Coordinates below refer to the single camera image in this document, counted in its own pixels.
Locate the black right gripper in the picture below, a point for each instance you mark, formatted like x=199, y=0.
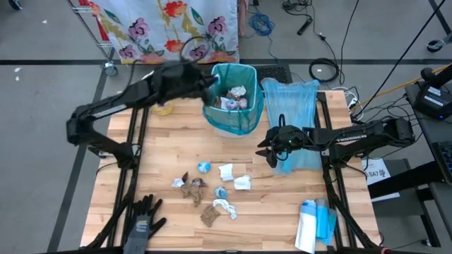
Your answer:
x=293, y=146

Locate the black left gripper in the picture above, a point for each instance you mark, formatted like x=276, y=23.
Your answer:
x=169, y=90

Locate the brown paper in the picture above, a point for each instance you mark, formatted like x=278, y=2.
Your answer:
x=210, y=216
x=192, y=191
x=220, y=100

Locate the white paper sheet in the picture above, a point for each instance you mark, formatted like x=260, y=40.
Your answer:
x=224, y=103

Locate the pink blue ball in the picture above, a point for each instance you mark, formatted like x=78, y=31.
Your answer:
x=231, y=104

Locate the teal trash bag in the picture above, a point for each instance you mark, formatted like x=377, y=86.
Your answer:
x=229, y=121

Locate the white paper scrap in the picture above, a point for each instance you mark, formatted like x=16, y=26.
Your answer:
x=177, y=182
x=226, y=172

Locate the light blue trash bag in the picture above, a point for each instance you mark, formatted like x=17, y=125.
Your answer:
x=293, y=102

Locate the white tissue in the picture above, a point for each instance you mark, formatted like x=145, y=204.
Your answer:
x=226, y=205

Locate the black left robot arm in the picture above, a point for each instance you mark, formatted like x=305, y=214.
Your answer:
x=106, y=109

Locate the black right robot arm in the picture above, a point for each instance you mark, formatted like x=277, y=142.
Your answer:
x=353, y=135

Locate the white blue bag package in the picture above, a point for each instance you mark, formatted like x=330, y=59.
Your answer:
x=305, y=229

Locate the white paper black stripe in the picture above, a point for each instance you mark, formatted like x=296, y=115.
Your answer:
x=242, y=182

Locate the Lysol wipes canister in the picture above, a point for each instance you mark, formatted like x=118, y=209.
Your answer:
x=164, y=109

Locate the floral print cloth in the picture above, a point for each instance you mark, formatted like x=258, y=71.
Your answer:
x=159, y=35

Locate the red candy wrapper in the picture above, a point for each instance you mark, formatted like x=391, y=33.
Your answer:
x=200, y=182

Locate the pink cloth strip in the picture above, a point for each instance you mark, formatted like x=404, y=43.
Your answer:
x=243, y=17

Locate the white power strip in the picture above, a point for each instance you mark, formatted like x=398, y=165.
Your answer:
x=352, y=100

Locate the white paper label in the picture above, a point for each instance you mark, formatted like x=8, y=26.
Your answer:
x=376, y=173

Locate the black grey work glove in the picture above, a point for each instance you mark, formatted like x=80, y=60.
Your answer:
x=143, y=215

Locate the grey side desk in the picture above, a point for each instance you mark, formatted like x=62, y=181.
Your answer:
x=423, y=141

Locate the black slanted pole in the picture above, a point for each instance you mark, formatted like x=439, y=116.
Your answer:
x=404, y=53

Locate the black desk device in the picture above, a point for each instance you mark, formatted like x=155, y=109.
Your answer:
x=432, y=98

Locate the black keyboard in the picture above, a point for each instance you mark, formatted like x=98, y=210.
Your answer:
x=445, y=158

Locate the black caster wheel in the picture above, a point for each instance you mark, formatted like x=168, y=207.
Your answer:
x=15, y=4
x=434, y=46

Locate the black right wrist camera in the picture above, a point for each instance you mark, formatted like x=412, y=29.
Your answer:
x=287, y=132

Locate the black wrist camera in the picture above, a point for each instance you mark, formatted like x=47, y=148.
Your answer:
x=182, y=72
x=287, y=132

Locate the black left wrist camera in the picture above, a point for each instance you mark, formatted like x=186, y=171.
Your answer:
x=182, y=72

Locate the black aluminium table frame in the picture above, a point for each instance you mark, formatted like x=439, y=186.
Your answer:
x=145, y=120

